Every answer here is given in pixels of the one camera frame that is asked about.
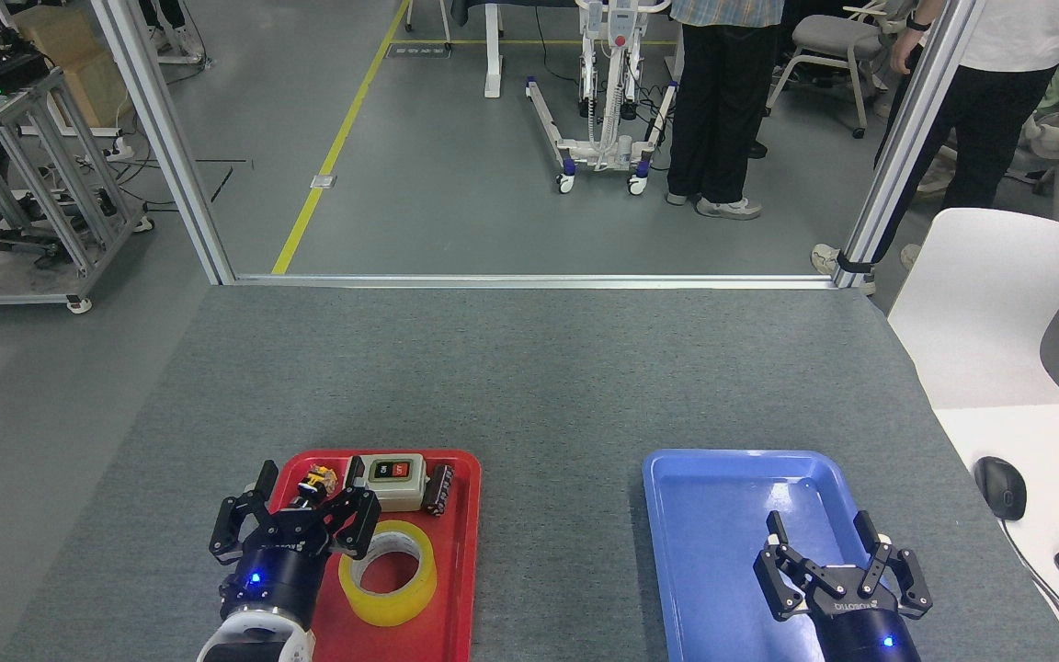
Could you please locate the white plastic chair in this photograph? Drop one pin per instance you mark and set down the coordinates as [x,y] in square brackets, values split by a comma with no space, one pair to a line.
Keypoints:
[980,313]

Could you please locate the red plastic tray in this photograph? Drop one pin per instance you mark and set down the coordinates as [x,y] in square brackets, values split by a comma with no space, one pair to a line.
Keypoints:
[456,598]

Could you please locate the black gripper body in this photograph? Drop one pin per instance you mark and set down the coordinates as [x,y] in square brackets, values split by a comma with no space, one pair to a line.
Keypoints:
[860,630]
[277,575]

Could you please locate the silver aluminium rail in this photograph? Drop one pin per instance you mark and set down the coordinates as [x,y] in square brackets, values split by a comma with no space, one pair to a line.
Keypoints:
[529,281]

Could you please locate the yellow tape roll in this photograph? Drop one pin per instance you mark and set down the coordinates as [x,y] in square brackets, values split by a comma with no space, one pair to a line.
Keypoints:
[401,607]

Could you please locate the white stand on wheels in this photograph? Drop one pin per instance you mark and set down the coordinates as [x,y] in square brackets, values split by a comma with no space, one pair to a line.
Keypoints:
[603,147]

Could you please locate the brown cardboard box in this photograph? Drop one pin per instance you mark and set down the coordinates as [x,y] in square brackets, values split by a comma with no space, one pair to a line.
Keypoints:
[79,64]

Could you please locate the black computer mouse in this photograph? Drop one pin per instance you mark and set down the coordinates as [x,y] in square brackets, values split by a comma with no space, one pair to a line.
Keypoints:
[1000,487]

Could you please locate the aluminium frame cart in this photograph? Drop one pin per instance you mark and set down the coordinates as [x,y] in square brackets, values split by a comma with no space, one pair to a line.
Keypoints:
[61,175]

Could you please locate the silver aluminium post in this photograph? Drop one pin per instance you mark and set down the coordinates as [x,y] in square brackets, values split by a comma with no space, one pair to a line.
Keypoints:
[162,138]
[906,138]

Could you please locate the white power strip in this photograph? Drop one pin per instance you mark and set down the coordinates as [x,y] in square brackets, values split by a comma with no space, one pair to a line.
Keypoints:
[119,149]

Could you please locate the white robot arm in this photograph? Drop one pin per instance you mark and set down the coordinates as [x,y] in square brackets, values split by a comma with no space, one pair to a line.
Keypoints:
[254,644]

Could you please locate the small black terminal block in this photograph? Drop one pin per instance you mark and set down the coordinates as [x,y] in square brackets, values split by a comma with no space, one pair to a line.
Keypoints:
[440,490]

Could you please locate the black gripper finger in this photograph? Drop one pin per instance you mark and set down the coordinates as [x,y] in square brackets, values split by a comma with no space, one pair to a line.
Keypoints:
[362,519]
[778,575]
[235,524]
[906,575]

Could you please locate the blue plastic tray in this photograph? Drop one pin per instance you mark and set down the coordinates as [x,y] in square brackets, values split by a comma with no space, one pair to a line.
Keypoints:
[713,552]

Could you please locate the small yellow black switch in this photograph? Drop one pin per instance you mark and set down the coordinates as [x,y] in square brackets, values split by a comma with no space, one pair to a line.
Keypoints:
[318,478]

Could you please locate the white table leg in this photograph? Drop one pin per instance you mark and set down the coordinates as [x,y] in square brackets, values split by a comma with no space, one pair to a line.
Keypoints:
[493,55]

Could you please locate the white push button box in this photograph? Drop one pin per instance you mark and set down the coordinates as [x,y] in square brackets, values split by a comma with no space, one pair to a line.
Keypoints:
[401,494]

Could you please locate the metal floor plate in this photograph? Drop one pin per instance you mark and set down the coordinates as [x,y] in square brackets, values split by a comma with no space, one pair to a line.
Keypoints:
[324,181]

